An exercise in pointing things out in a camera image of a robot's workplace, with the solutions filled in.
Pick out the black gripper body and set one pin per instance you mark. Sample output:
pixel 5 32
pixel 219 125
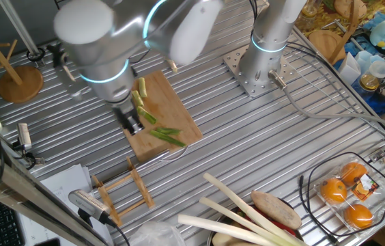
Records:
pixel 125 112

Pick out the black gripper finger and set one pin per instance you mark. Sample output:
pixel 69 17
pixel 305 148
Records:
pixel 138 126
pixel 131 128

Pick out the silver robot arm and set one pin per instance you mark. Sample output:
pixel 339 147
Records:
pixel 267 30

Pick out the dark green scallion stalk piece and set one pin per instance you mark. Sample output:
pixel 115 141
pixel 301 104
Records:
pixel 147 115

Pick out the dark green scallion leaf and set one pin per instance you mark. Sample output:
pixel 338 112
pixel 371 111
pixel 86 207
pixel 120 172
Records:
pixel 168 130

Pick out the long scallion with green top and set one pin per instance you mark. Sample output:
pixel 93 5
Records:
pixel 168 139

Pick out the wooden cutting board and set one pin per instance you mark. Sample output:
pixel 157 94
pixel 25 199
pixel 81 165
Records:
pixel 172 112

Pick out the wooden knife rack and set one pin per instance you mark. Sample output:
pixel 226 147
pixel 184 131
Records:
pixel 141 186

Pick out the white scallion root end piece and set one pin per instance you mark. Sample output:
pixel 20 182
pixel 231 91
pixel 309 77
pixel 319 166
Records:
pixel 173 66

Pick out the white paper sheets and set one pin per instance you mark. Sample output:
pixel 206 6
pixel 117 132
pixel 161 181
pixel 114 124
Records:
pixel 66 177

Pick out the wooden mug tree stand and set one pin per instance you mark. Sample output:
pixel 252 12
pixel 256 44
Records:
pixel 20 83
pixel 325 44

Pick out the clear plastic bag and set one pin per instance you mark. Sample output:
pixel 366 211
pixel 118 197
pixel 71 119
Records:
pixel 155 235

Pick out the black stand with thin rod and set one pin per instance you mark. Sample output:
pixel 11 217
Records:
pixel 56 3

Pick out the metal bowl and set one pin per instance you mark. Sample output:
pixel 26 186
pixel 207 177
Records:
pixel 209 239

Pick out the pale potato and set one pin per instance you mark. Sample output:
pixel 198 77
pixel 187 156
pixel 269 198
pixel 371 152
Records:
pixel 225 241

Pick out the brown sweet potato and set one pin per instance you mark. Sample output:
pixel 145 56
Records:
pixel 276 210

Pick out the red vegetable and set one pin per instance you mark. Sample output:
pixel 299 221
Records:
pixel 270 221

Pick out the clear glass bottle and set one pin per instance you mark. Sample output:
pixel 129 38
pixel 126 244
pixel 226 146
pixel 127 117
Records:
pixel 306 13

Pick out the orange fruit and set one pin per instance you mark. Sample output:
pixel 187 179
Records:
pixel 358 216
pixel 333 190
pixel 353 172

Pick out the white paper box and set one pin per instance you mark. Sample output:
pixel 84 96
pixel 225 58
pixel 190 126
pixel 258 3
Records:
pixel 347 70

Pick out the orange label sticker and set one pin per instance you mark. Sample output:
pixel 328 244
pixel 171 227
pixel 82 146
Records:
pixel 364 187

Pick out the glass flask with yellow liquid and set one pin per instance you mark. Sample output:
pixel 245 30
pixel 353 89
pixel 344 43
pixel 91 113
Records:
pixel 371 80

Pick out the round woven wooden item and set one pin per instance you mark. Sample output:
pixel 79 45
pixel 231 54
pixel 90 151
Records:
pixel 347 7

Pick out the blue cloth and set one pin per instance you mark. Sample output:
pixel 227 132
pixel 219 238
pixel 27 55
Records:
pixel 380 102

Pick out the small silver camera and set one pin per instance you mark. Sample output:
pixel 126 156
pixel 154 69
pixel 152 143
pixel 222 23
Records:
pixel 24 135

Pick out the metal camera mount clamp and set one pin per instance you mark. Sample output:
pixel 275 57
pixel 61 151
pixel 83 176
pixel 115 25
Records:
pixel 30 159

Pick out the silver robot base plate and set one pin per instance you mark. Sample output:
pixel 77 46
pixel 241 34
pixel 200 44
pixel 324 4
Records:
pixel 237 65

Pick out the aluminium frame beam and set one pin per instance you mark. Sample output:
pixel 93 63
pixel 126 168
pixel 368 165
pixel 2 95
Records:
pixel 25 191

